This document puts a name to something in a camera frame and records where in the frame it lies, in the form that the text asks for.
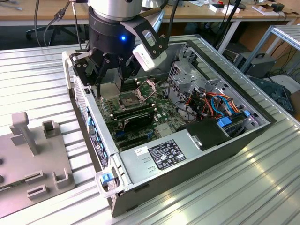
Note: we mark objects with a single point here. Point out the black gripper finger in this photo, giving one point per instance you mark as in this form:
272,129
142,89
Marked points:
82,68
122,82

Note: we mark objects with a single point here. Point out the silver CPU chip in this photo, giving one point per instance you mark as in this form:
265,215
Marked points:
109,91

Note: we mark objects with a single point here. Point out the CPU socket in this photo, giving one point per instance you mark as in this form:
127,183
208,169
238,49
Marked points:
128,102

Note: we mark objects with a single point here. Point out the black RAM slot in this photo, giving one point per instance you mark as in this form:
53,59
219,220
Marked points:
132,88
131,82
132,85

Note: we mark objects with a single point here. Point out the black graphics card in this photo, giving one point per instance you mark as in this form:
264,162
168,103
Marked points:
140,120

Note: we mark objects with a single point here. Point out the blue expansion slot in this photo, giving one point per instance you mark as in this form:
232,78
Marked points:
120,134

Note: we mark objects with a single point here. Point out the green motherboard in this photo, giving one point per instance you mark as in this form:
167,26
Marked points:
165,117

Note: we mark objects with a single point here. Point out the black office chair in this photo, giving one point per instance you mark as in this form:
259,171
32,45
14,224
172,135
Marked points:
41,29

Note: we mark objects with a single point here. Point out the black expansion slot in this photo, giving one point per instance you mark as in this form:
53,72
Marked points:
133,138
134,143

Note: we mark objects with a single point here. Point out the silver chipset heatsink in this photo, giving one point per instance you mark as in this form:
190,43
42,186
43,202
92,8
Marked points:
163,129

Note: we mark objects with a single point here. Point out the silver metal drive cage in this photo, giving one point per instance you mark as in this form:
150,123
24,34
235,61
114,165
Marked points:
187,80

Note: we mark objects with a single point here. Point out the grey power supply unit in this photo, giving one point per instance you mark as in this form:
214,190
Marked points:
138,164

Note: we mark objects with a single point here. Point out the long wooden desk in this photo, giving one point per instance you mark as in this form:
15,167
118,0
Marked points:
7,14

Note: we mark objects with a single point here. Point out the blue case latch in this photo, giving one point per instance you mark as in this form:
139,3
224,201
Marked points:
105,178

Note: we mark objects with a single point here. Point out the grey plastic parts rack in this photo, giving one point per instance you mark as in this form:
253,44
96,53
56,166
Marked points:
47,159

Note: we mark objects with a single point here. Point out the black plastic fan shroud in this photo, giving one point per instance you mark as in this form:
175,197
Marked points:
206,136

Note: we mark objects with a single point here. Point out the open grey PC case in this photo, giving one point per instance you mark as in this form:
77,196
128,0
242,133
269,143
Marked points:
178,174

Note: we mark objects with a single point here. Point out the blue disk carrier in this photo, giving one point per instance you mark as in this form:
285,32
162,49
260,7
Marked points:
223,123

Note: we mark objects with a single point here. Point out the white box on desk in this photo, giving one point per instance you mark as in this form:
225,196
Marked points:
218,9

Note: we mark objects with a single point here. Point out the metal disk bay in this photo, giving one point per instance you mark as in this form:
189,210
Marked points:
239,131

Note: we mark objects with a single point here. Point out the small blue plastic clip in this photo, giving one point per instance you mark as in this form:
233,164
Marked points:
246,113

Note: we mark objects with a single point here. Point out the green RAM stick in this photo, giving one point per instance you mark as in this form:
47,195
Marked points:
11,185

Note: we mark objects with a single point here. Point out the dark teal plastic panel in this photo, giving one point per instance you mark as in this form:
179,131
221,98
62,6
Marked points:
274,91

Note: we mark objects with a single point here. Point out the open cardboard box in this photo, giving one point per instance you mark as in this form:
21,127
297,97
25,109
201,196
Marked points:
264,9

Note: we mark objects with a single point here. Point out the brown cardboard box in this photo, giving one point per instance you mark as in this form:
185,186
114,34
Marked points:
295,103

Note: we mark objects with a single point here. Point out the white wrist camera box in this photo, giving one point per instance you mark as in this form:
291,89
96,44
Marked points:
146,59

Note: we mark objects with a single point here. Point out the aluminium profile frame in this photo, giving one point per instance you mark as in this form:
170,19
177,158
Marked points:
288,35

